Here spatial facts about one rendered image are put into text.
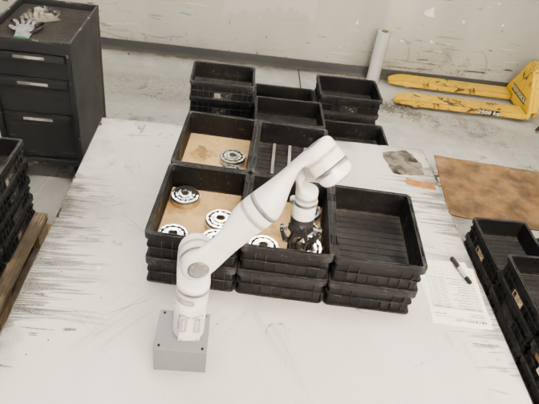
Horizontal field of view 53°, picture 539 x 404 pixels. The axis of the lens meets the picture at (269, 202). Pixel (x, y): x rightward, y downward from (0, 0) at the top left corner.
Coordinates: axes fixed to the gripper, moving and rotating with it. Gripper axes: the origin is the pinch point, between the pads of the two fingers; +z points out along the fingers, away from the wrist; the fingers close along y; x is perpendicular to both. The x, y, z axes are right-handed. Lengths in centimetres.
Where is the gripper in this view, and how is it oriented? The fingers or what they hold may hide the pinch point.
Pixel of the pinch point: (297, 247)
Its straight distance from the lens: 180.1
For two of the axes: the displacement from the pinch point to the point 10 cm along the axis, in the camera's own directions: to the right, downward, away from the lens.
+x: 0.7, -6.0, 8.0
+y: 9.9, 1.2, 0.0
